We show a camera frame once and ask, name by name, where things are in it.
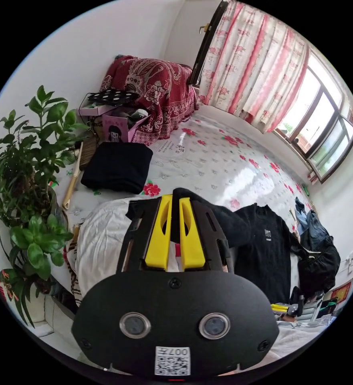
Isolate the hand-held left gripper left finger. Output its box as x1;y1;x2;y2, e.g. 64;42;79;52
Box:
145;195;173;270

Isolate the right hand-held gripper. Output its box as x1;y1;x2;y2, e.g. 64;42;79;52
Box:
270;286;305;317

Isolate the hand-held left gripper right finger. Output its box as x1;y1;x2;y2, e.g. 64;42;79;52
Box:
179;199;207;270

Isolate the black sweater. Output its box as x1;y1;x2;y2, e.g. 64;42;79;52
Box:
125;187;295;305

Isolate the white quilt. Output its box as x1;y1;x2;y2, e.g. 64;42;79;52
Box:
73;198;183;308

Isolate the pile of clothes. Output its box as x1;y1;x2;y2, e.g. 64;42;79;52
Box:
292;197;341;299

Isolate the folded black garment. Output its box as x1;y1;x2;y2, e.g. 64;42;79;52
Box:
80;142;154;195

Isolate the bed with floral sheet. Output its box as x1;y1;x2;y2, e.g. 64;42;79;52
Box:
63;105;314;304

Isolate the pink carton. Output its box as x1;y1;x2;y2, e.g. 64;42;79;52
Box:
79;89;150;144

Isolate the red patterned blanket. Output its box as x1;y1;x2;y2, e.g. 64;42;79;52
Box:
99;55;200;146

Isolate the green potted plant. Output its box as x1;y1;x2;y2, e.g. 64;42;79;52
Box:
0;85;88;329

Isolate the window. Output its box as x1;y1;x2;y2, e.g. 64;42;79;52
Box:
273;50;353;184

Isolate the pink floral curtain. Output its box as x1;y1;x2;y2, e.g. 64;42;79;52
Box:
198;0;311;135

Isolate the brush with wooden handle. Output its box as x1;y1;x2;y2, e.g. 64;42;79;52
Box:
62;137;99;211

